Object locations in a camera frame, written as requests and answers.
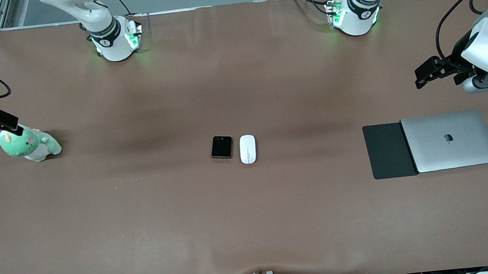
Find white computer mouse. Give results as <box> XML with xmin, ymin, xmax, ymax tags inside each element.
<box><xmin>238</xmin><ymin>134</ymin><xmax>258</xmax><ymax>165</ymax></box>

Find black flip phone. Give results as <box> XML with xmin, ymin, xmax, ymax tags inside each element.
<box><xmin>209</xmin><ymin>134</ymin><xmax>234</xmax><ymax>161</ymax></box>

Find black mouse pad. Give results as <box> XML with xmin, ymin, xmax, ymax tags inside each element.
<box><xmin>361</xmin><ymin>120</ymin><xmax>419</xmax><ymax>181</ymax></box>

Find green plush dinosaur toy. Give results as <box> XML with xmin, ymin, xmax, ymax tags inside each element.
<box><xmin>0</xmin><ymin>120</ymin><xmax>63</xmax><ymax>166</ymax></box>

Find silver laptop computer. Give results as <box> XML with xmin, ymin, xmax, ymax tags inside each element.
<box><xmin>400</xmin><ymin>108</ymin><xmax>488</xmax><ymax>175</ymax></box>

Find brown table cover mat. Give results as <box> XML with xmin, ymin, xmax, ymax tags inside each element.
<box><xmin>0</xmin><ymin>0</ymin><xmax>488</xmax><ymax>274</ymax></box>

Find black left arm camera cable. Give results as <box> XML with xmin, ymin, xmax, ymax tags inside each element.
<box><xmin>431</xmin><ymin>0</ymin><xmax>488</xmax><ymax>75</ymax></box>

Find black left base cables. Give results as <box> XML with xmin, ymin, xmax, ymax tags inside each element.
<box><xmin>289</xmin><ymin>0</ymin><xmax>335</xmax><ymax>20</ymax></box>

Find black right base cable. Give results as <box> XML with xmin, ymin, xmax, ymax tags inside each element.
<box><xmin>112</xmin><ymin>0</ymin><xmax>152</xmax><ymax>33</ymax></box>

